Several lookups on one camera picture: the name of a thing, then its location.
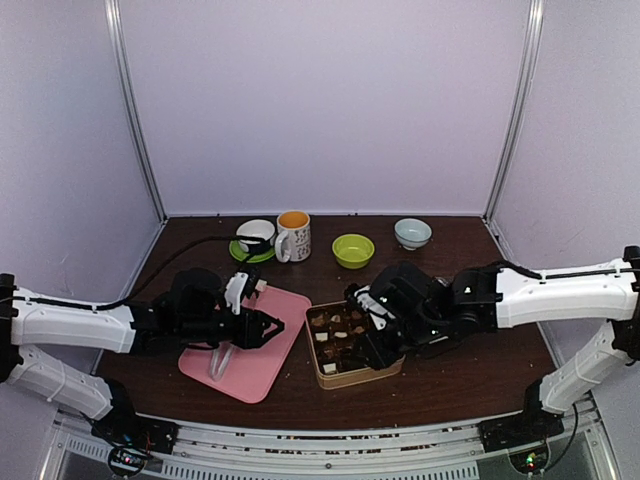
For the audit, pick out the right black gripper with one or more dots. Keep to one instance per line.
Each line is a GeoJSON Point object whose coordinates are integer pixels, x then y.
{"type": "Point", "coordinates": [379, 356]}

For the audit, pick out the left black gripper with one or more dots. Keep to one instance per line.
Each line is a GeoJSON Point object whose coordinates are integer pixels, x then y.
{"type": "Point", "coordinates": [250, 332]}

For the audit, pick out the gold chocolate tin box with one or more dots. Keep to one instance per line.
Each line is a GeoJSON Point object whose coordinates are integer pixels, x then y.
{"type": "Point", "coordinates": [332, 330]}

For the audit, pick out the white metal tongs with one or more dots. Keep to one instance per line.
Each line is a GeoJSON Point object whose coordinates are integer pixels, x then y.
{"type": "Point", "coordinates": [220, 360]}

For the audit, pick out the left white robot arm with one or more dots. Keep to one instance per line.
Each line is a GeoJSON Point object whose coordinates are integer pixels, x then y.
{"type": "Point", "coordinates": [198, 308]}

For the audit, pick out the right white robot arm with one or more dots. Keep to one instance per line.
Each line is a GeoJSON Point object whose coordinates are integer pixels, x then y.
{"type": "Point", "coordinates": [411, 310]}

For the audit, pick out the tan cube chocolate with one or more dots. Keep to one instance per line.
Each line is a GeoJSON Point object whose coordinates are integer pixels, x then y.
{"type": "Point", "coordinates": [261, 286]}

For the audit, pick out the pink plastic tray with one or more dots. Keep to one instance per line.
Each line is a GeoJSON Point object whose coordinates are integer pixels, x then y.
{"type": "Point", "coordinates": [250, 374]}

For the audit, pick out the green saucer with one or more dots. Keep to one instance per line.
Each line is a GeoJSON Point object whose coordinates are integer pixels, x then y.
{"type": "Point", "coordinates": [238, 254]}

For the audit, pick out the white patterned mug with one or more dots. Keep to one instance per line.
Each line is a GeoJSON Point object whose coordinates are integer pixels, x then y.
{"type": "Point", "coordinates": [293, 240]}

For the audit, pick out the white dark blue bowl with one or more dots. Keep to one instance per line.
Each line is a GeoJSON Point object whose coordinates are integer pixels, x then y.
{"type": "Point", "coordinates": [256, 236]}

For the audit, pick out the lime green bowl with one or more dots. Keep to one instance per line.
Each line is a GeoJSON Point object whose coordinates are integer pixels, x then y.
{"type": "Point", "coordinates": [353, 251]}

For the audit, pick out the pale blue ceramic bowl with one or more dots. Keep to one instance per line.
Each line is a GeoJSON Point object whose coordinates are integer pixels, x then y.
{"type": "Point", "coordinates": [412, 233]}

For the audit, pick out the right circuit board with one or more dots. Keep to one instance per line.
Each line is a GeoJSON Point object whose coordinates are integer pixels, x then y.
{"type": "Point", "coordinates": [530, 461]}

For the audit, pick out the circuit board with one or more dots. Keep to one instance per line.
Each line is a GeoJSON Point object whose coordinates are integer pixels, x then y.
{"type": "Point", "coordinates": [125, 462]}
{"type": "Point", "coordinates": [530, 461]}

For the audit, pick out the left circuit board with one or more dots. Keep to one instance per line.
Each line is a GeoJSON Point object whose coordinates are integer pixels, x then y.
{"type": "Point", "coordinates": [125, 462]}

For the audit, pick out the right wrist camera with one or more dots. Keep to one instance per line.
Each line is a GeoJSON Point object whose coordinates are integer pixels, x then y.
{"type": "Point", "coordinates": [360, 298]}

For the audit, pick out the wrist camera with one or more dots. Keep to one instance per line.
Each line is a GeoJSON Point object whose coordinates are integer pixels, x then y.
{"type": "Point", "coordinates": [241, 285]}
{"type": "Point", "coordinates": [360, 298]}

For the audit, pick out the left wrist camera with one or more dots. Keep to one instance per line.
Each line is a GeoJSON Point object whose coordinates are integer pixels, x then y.
{"type": "Point", "coordinates": [241, 285]}

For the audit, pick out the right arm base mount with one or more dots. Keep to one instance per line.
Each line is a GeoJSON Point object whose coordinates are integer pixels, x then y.
{"type": "Point", "coordinates": [517, 430]}

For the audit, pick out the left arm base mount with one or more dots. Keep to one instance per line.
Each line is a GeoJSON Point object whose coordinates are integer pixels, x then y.
{"type": "Point", "coordinates": [142, 434]}

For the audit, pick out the front aluminium rail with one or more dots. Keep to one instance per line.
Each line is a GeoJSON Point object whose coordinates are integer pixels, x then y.
{"type": "Point", "coordinates": [450, 450]}

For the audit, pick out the left aluminium frame post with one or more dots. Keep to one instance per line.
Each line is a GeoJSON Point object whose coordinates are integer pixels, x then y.
{"type": "Point", "coordinates": [117, 38]}

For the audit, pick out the aluminium frame post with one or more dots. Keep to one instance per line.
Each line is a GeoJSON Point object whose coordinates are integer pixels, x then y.
{"type": "Point", "coordinates": [526, 73]}
{"type": "Point", "coordinates": [117, 38]}

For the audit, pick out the right aluminium frame post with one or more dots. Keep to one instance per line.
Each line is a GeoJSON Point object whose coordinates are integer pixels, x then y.
{"type": "Point", "coordinates": [526, 73]}

